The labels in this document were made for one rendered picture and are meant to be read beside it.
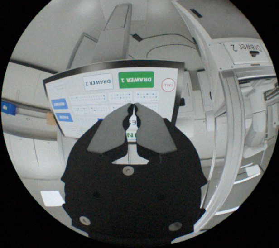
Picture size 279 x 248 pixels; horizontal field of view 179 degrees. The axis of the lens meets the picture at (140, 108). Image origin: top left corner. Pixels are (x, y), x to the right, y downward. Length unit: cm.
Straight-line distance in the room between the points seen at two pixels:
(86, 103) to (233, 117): 50
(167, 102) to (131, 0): 103
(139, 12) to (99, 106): 105
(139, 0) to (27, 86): 229
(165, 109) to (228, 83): 26
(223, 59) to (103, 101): 48
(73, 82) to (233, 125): 55
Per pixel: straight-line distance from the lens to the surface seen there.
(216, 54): 46
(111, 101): 30
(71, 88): 34
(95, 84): 30
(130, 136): 38
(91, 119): 36
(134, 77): 27
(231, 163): 43
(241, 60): 46
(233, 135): 40
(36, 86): 235
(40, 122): 287
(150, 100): 29
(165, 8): 122
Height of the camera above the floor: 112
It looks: 10 degrees down
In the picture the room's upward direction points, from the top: 178 degrees clockwise
